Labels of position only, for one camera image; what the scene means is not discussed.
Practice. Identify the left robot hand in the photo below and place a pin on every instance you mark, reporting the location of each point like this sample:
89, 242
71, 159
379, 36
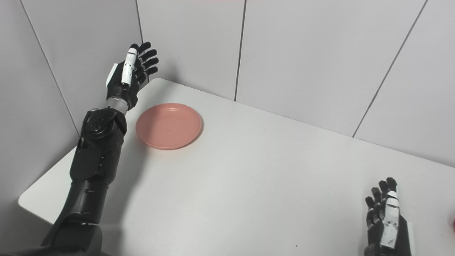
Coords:
129, 76

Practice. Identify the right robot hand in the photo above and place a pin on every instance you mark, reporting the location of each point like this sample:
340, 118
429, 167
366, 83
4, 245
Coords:
389, 220

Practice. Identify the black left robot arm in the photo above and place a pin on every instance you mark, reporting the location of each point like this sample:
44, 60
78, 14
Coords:
89, 170

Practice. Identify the pink plate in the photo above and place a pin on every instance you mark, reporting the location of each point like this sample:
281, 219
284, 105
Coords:
169, 126

